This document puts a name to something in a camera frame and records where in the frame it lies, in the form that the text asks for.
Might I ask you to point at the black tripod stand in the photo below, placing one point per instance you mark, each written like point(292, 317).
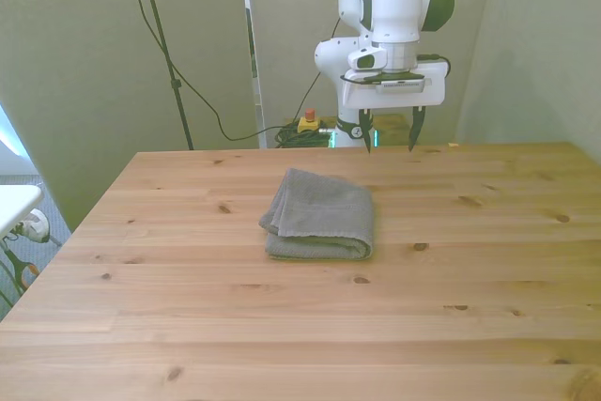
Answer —
point(162, 44)

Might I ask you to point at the white round device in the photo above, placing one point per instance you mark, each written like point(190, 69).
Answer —
point(35, 228)

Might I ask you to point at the grey terry cloth towel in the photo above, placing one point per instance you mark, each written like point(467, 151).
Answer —
point(324, 215)

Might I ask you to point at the white vertical panel strip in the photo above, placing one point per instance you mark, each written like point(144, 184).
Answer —
point(251, 91)

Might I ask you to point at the white side table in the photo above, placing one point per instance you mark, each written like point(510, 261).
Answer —
point(16, 204)

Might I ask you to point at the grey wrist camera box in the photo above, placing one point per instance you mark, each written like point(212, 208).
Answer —
point(401, 85)

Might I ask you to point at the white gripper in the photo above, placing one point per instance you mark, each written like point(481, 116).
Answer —
point(434, 86)

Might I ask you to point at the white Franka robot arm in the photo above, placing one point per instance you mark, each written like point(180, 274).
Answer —
point(394, 2)

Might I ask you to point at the yellow emergency stop button box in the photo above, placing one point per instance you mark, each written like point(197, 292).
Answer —
point(309, 123)

